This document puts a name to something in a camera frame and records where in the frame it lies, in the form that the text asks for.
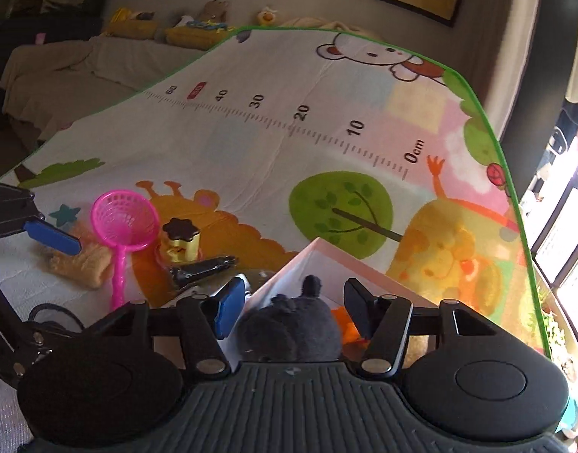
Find printed cartoon play mat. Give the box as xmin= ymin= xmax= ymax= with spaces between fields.
xmin=0 ymin=26 xmax=554 ymax=449

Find pink cardboard box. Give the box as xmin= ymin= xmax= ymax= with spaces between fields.
xmin=218 ymin=237 xmax=441 ymax=373

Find pink plastic net scoop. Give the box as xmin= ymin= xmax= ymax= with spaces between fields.
xmin=91 ymin=190 xmax=161 ymax=311

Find black cable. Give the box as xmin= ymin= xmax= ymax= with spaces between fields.
xmin=27 ymin=303 xmax=89 ymax=336

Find orange plastic toy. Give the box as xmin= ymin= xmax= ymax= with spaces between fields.
xmin=331 ymin=307 xmax=365 ymax=344

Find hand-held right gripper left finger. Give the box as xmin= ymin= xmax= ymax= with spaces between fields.
xmin=88 ymin=277 xmax=246 ymax=378

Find brown bear plush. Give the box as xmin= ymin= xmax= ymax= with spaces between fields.
xmin=195 ymin=0 xmax=231 ymax=26

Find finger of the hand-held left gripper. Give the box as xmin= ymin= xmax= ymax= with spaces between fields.
xmin=0 ymin=259 xmax=77 ymax=390
xmin=0 ymin=180 xmax=82 ymax=256

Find cream cloth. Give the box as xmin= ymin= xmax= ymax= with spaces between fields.
xmin=280 ymin=16 xmax=365 ymax=34

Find bright window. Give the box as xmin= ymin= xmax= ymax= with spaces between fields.
xmin=529 ymin=0 xmax=578 ymax=303

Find yellow cushion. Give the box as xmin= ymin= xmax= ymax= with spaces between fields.
xmin=165 ymin=23 xmax=235 ymax=51
xmin=103 ymin=7 xmax=158 ymax=39

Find black plush toy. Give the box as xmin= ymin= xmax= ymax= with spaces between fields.
xmin=237 ymin=274 xmax=344 ymax=364

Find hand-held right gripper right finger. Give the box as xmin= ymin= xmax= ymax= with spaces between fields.
xmin=343 ymin=278 xmax=502 ymax=378

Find white plastic handle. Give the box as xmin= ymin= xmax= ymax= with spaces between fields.
xmin=547 ymin=125 xmax=569 ymax=156

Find yellow pudding toy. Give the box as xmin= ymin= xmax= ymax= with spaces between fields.
xmin=159 ymin=218 xmax=202 ymax=264

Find dark tall column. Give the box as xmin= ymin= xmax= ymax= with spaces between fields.
xmin=501 ymin=0 xmax=578 ymax=152

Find potted plants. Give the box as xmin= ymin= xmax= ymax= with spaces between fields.
xmin=539 ymin=293 xmax=577 ymax=378

